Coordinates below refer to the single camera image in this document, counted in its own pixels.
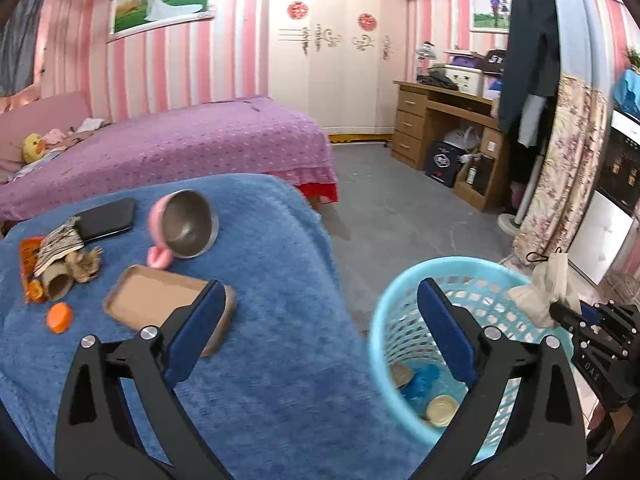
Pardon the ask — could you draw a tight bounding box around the desk lamp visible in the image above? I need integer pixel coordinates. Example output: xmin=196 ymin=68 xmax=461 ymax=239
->
xmin=414 ymin=40 xmax=437 ymax=82

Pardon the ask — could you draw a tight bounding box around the yellow duck plush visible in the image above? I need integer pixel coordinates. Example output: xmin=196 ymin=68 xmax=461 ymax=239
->
xmin=22 ymin=133 xmax=47 ymax=165

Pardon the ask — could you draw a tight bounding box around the crumpled brown paper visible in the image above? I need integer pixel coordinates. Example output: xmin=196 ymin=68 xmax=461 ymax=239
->
xmin=65 ymin=247 xmax=103 ymax=284

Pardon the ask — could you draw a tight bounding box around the dark hanging jacket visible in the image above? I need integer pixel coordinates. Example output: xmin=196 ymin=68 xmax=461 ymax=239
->
xmin=498 ymin=0 xmax=560 ymax=184

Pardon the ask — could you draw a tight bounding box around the grey window curtain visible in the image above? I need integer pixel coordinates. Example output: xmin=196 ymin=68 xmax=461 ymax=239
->
xmin=1 ymin=0 xmax=44 ymax=96

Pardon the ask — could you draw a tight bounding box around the pink headboard cover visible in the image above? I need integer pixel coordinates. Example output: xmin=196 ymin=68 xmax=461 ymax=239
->
xmin=0 ymin=91 xmax=90 ymax=183

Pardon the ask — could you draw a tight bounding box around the framed wedding photo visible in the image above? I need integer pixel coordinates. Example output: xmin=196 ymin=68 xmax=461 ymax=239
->
xmin=107 ymin=0 xmax=216 ymax=41

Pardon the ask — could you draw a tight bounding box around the white round lid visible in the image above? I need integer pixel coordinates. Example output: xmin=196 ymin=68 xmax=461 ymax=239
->
xmin=425 ymin=394 xmax=459 ymax=428

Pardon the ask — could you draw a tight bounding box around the light blue laundry basket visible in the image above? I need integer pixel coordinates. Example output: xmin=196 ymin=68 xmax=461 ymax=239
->
xmin=369 ymin=256 xmax=573 ymax=448

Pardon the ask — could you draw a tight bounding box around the white storage box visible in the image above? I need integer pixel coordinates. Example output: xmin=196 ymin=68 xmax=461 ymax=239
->
xmin=445 ymin=64 xmax=484 ymax=96

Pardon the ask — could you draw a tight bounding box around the tan phone case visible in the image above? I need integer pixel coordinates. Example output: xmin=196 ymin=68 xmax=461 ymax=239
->
xmin=103 ymin=264 xmax=206 ymax=330

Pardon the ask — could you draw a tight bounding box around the beige cloth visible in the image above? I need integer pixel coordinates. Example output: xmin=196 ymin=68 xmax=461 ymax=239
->
xmin=506 ymin=252 xmax=582 ymax=328

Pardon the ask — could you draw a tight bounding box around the cardboard tube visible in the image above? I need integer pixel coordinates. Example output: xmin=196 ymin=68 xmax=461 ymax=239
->
xmin=41 ymin=261 xmax=75 ymax=301

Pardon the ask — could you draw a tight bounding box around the blue fleece blanket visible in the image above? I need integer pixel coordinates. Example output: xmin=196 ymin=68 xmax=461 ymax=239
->
xmin=0 ymin=173 xmax=432 ymax=480

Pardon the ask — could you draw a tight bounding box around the purple dotted bed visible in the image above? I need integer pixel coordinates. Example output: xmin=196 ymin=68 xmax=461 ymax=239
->
xmin=1 ymin=96 xmax=338 ymax=221

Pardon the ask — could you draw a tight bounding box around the pink steel-lined mug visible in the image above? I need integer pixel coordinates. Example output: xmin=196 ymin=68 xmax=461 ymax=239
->
xmin=146 ymin=190 xmax=219 ymax=270

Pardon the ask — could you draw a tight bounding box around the floral curtain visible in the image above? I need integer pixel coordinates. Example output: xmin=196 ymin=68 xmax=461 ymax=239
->
xmin=513 ymin=73 xmax=608 ymax=261

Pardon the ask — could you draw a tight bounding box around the white wardrobe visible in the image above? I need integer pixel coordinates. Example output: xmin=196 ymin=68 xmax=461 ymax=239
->
xmin=268 ymin=0 xmax=408 ymax=136

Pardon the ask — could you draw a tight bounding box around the black smartphone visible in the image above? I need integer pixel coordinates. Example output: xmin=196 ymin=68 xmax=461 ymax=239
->
xmin=76 ymin=197 xmax=136 ymax=243

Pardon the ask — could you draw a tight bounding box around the brown paper cup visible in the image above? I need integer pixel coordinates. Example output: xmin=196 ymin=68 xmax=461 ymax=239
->
xmin=390 ymin=362 xmax=414 ymax=389

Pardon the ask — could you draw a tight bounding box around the black shopping bag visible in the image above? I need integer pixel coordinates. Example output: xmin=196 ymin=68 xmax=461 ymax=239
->
xmin=424 ymin=141 xmax=465 ymax=188

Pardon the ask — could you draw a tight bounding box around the blue plastic bag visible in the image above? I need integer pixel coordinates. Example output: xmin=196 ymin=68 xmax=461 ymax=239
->
xmin=400 ymin=364 xmax=440 ymax=417

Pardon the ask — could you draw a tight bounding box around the orange snack wrapper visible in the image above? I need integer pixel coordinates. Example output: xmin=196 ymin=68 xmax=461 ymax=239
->
xmin=18 ymin=236 xmax=43 ymax=304

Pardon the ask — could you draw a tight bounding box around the wooden desk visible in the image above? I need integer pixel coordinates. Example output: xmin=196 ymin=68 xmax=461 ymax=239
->
xmin=390 ymin=81 xmax=509 ymax=211

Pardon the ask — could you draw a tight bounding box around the patterned fabric pouch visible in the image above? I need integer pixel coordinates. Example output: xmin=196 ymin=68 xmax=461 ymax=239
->
xmin=34 ymin=216 xmax=85 ymax=278

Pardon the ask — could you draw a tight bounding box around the small framed couple photo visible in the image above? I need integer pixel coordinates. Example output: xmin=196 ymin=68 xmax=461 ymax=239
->
xmin=469 ymin=0 xmax=512 ymax=34

